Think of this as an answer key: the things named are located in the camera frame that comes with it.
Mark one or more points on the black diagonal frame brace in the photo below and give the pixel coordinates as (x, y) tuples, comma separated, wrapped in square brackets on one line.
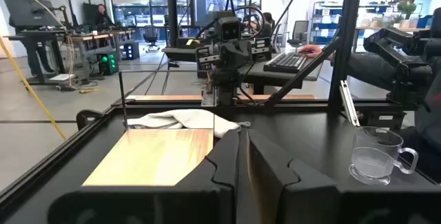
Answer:
[(299, 76)]

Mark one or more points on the black frame upright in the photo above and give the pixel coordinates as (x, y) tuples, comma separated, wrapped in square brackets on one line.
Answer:
[(348, 27)]

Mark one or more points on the black monitor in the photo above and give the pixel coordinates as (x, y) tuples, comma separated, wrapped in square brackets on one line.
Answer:
[(27, 12)]

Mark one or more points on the green potted plant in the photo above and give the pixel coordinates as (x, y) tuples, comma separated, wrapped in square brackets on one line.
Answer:
[(406, 8)]

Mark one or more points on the black computer with green lights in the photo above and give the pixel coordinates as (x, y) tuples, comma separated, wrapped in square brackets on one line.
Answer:
[(108, 63)]

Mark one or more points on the wooden shelf with black frame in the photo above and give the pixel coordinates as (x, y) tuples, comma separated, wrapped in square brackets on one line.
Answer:
[(148, 158)]

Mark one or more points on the grey desk platform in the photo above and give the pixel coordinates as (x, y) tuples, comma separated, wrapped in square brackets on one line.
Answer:
[(175, 53)]

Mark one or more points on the wooden desk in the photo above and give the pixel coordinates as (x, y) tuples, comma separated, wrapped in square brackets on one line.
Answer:
[(89, 38)]

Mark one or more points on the grey office chair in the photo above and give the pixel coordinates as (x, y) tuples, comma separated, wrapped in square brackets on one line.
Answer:
[(300, 31)]

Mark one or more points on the black keyboard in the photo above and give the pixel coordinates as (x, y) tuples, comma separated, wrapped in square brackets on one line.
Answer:
[(286, 62)]

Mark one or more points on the black standing desk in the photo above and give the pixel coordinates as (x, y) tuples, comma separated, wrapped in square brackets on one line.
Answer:
[(38, 36)]

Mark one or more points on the silver metal bracket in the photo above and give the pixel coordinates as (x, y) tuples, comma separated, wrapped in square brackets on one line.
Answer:
[(348, 103)]

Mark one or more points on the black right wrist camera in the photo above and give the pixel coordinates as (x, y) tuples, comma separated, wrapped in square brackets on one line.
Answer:
[(229, 29)]

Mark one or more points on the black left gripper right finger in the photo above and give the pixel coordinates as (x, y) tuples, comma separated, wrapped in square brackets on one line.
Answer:
[(310, 203)]

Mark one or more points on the white cloth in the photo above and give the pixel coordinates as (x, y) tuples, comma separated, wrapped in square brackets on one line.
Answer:
[(193, 119)]

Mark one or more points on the grey keyboard desk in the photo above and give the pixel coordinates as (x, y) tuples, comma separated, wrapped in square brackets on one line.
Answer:
[(255, 76)]

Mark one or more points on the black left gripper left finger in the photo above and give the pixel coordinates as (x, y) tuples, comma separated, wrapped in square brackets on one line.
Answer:
[(206, 200)]

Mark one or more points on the blue storage rack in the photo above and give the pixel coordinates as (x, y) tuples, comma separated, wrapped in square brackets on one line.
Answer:
[(327, 27)]

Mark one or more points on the yellow tag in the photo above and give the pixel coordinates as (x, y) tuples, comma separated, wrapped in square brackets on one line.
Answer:
[(189, 42)]

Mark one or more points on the person's hand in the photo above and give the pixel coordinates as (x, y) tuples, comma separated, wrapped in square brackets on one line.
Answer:
[(310, 51)]

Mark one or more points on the clear glass mug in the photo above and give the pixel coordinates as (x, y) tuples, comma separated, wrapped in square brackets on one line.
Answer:
[(372, 162)]

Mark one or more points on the white flat box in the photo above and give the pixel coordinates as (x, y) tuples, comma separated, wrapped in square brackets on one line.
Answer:
[(62, 77)]

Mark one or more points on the black office chair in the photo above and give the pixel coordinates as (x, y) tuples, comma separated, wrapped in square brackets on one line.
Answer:
[(151, 34)]

